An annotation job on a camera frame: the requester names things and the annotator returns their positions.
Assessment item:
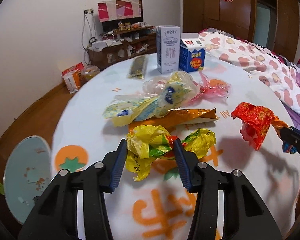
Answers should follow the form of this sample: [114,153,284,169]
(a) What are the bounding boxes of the clear plastic bag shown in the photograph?
[143,70,199,100]

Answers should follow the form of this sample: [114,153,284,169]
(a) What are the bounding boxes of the brown wooden wardrobe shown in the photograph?
[182,0,300,63]

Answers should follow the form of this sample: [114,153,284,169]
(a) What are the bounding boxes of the red flat box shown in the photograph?
[61,62,85,78]

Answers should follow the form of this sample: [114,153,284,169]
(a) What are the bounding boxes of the black television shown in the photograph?
[97,0,143,32]

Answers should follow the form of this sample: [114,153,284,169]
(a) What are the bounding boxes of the wooden television cabinet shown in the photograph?
[86,25,163,71]

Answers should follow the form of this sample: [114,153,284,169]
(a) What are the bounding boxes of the yellow plastic wrapper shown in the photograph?
[126,124,217,182]

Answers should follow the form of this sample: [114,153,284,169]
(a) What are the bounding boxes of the orange white paper bag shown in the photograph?
[62,70,82,94]

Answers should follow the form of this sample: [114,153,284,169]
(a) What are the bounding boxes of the dark snack packet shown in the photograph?
[127,56,148,79]

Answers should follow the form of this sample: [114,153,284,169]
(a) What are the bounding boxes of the pink white patchwork cloth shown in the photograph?
[97,0,142,22]

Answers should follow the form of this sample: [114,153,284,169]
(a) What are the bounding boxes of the red gold printed wrapper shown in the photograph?
[231,102,289,150]

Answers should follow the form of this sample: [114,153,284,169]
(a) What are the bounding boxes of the light blue patterned bin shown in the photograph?
[3,135,53,225]

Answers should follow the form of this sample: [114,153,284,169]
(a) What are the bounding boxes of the white cardboard box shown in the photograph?
[91,40,108,50]

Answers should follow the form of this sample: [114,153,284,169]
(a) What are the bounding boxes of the hanging power cables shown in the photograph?
[81,12,94,65]

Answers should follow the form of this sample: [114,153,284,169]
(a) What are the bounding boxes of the orange long snack wrapper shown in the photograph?
[129,108,217,130]

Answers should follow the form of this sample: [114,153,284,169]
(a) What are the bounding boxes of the white milk carton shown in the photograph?
[156,25,182,74]

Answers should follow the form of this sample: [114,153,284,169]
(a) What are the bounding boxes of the white pink heart blanket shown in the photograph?
[199,29,300,120]

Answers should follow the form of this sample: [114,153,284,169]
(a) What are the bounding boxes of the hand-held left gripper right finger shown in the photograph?
[172,139,283,240]

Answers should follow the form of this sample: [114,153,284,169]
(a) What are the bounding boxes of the white orange printed tablecloth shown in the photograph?
[50,52,300,240]

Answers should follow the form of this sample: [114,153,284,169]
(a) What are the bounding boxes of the yellow bucket with plastic liner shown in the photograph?
[80,65,100,82]

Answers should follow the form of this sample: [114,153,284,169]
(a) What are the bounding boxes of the pale yellow patterned plastic bag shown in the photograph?
[104,85,193,128]

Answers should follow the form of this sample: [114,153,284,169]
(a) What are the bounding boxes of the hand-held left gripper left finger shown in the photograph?
[17,139,128,240]

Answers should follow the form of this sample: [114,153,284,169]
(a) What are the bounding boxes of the pink plastic wrap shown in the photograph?
[187,72,232,105]

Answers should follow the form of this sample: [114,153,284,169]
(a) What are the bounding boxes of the blue drink carton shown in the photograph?
[179,32,206,73]

